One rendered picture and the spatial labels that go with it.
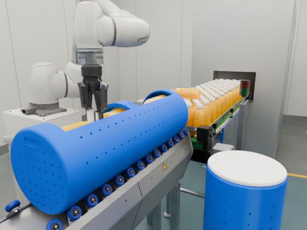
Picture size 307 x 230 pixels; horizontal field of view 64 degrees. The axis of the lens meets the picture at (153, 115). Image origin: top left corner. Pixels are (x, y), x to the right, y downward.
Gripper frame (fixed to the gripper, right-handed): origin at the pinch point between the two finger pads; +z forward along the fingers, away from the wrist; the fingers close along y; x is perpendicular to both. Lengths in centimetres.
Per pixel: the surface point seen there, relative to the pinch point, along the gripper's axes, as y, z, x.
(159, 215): -5, 84, 60
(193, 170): -31, 120, 197
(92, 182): 13.5, 14.5, -17.0
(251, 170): 55, 16, 19
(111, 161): 14.1, 11.1, -8.0
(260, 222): 60, 30, 11
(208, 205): 42, 32, 13
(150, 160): 11.1, 23.7, 22.2
